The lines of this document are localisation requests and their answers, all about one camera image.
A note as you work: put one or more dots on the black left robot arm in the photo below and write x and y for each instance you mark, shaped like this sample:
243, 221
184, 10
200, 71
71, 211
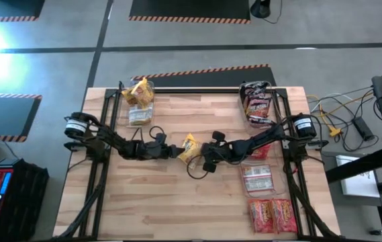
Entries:
113, 141

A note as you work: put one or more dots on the black storage crate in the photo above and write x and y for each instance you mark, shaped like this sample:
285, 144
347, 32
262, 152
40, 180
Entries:
29, 201

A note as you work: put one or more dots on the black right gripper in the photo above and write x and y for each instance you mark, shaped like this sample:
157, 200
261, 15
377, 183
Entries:
224, 151

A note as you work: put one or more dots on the clear plastic bin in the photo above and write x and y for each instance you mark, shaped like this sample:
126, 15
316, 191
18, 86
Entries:
125, 116
277, 117
278, 181

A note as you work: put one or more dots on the black round stand base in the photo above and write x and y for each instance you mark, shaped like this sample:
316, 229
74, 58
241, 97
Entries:
260, 8

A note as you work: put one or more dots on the small black floor object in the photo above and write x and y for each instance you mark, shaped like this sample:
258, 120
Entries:
375, 232

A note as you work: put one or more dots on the black power adapter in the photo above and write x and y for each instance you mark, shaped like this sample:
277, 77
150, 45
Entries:
362, 128

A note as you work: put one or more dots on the red noodle packet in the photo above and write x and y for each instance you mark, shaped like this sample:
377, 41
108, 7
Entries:
284, 215
261, 153
261, 215
258, 178

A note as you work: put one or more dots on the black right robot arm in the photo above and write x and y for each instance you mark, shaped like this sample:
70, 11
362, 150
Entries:
264, 139

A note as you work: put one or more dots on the black aluminium table frame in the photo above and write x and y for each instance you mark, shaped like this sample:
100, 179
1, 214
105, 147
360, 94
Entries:
194, 90

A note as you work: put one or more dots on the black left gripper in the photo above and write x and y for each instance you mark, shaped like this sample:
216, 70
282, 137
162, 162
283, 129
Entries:
150, 151

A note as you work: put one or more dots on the black metal beam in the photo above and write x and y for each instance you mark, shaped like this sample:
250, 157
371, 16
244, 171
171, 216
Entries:
358, 166

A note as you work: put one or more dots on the white box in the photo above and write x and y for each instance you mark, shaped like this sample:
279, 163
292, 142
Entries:
358, 181

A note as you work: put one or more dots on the black hazard-striped floor mat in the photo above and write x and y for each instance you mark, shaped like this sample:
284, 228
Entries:
190, 8
9, 8
194, 79
2, 117

